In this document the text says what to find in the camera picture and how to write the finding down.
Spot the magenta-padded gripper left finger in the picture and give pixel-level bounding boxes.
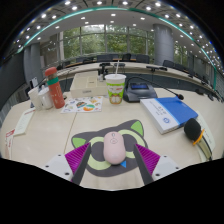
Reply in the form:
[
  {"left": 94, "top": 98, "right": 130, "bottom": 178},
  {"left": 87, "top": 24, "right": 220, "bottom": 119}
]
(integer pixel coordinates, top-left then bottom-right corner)
[{"left": 43, "top": 142, "right": 93, "bottom": 186}]

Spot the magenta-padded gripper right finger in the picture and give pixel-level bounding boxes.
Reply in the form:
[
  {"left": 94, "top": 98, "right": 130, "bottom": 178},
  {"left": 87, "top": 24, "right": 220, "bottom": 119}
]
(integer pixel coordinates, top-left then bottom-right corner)
[{"left": 133, "top": 143, "right": 181, "bottom": 186}]

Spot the pink computer mouse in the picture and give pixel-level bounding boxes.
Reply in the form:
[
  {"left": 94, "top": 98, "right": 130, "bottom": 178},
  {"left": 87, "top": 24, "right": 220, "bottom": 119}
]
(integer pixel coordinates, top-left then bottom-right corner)
[{"left": 102, "top": 131, "right": 127, "bottom": 166}]

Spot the cat-shaped black green mouse pad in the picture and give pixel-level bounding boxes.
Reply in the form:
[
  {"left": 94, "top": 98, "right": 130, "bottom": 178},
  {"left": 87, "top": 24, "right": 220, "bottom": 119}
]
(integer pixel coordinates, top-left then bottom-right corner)
[{"left": 70, "top": 119, "right": 149, "bottom": 178}]

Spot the blue white book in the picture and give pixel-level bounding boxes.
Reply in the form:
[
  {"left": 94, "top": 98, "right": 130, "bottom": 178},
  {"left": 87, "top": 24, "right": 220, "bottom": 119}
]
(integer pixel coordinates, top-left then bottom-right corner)
[{"left": 139, "top": 96, "right": 199, "bottom": 135}]

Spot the black handheld microphone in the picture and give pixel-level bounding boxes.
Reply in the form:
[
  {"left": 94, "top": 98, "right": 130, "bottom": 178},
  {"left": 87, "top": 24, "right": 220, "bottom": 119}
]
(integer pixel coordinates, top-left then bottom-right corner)
[{"left": 183, "top": 117, "right": 214, "bottom": 161}]

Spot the colourful sticker sheet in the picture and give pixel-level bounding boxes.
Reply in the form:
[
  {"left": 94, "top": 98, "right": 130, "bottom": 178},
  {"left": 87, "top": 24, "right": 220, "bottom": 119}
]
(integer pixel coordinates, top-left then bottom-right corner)
[{"left": 60, "top": 96, "right": 104, "bottom": 114}]

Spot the white paper booklet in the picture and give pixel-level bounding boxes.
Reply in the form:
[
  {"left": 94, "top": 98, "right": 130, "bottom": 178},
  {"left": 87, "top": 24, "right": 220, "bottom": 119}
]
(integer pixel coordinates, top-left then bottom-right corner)
[{"left": 13, "top": 107, "right": 36, "bottom": 137}]

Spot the white lidded mug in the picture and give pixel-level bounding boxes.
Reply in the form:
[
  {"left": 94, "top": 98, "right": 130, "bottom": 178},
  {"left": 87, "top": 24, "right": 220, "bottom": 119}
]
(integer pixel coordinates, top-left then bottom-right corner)
[{"left": 37, "top": 87, "right": 55, "bottom": 111}]

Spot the red white printed leaflet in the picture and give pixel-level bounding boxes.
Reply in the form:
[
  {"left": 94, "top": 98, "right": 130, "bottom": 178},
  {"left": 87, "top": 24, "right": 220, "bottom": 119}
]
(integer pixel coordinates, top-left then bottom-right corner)
[{"left": 4, "top": 128, "right": 16, "bottom": 160}]

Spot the red drink bottle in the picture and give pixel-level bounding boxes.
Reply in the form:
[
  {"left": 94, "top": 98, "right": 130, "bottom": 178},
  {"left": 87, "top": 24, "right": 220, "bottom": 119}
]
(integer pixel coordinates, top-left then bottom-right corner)
[{"left": 44, "top": 66, "right": 66, "bottom": 110}]

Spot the white open box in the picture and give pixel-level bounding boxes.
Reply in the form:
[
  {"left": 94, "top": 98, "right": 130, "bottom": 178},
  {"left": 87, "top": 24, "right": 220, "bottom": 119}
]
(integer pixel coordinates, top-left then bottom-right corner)
[{"left": 69, "top": 72, "right": 109, "bottom": 99}]

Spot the white paper cup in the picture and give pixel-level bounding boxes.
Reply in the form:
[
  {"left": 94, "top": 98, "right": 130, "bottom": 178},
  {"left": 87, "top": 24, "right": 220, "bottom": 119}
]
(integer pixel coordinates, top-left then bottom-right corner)
[{"left": 27, "top": 86, "right": 44, "bottom": 112}]

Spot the green white cup with straw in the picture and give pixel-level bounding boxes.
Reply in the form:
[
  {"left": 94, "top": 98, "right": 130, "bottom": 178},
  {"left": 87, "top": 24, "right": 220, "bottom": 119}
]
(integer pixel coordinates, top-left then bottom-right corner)
[{"left": 104, "top": 59, "right": 127, "bottom": 105}]

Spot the group of dark office chairs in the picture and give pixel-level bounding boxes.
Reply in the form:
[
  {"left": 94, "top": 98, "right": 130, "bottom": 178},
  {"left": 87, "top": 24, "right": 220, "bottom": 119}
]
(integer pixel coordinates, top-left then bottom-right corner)
[{"left": 74, "top": 53, "right": 208, "bottom": 84}]

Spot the group of ceiling lights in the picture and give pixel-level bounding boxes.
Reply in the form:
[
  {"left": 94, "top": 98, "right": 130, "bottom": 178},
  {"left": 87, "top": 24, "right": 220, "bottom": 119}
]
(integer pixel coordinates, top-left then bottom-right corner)
[{"left": 14, "top": 0, "right": 223, "bottom": 66}]

